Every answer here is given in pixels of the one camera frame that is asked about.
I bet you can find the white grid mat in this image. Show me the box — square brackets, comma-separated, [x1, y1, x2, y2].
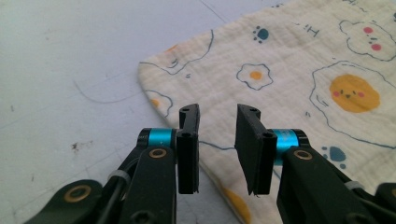
[0, 0, 292, 224]

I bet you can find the cream egg print cloth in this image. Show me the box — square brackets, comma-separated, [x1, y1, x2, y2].
[137, 0, 396, 224]

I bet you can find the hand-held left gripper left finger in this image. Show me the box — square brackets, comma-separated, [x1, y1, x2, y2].
[176, 103, 201, 195]

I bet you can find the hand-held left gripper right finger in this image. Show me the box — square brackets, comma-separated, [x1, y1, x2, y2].
[233, 104, 278, 196]

